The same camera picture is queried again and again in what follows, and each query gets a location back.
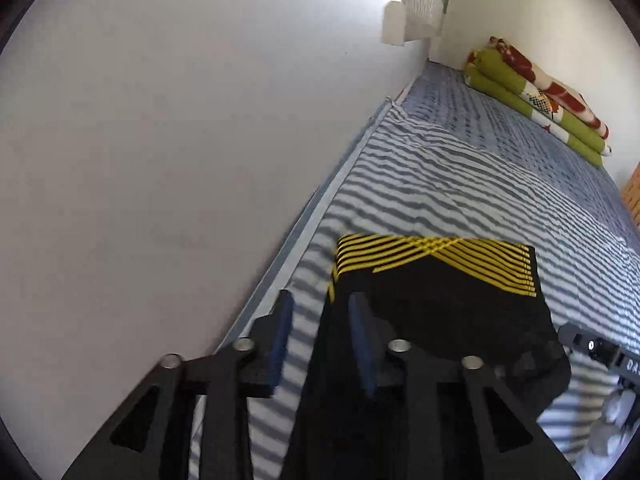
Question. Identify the person's right hand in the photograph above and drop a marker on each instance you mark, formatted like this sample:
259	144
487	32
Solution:
612	420

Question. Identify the green pillow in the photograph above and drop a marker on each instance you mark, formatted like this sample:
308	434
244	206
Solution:
500	96

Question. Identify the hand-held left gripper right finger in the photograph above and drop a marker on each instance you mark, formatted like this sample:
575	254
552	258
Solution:
361	340

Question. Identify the blue checked bedsheet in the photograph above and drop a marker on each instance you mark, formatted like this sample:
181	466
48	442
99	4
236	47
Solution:
500	125

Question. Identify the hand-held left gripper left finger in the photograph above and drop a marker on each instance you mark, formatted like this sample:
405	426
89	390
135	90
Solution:
280	340

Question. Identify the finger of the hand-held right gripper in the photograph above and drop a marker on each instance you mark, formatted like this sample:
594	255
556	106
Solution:
587	344

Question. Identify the wooden slatted bed rail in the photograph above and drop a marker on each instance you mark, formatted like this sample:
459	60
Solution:
632	197

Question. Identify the green folded blanket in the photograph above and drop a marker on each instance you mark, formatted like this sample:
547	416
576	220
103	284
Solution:
505	77

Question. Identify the red floral folded blanket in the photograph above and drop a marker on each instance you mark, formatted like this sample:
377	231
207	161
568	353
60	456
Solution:
545	85

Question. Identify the black pants yellow stripes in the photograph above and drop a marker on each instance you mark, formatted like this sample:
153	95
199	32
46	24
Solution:
450	310

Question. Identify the blue white striped quilt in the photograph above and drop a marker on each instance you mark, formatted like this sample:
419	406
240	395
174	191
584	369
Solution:
450	195

